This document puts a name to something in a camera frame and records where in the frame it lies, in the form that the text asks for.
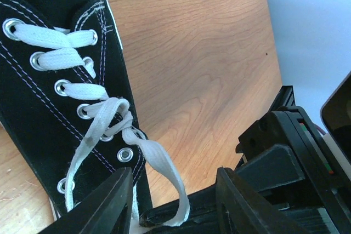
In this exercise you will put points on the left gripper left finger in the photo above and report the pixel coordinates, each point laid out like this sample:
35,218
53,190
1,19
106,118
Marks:
106,210

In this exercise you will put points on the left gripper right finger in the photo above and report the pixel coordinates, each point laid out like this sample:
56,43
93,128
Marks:
240,209

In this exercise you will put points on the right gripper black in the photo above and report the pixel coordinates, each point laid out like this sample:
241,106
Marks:
284,149

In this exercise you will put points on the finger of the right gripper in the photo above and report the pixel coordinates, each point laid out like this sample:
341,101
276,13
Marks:
203,212

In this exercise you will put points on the white shoelace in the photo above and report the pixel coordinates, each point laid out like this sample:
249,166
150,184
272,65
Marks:
109,115

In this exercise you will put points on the black white sneaker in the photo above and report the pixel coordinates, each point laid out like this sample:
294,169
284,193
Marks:
47,128

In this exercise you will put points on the black aluminium frame rail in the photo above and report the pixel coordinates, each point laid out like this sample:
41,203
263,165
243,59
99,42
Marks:
285,97

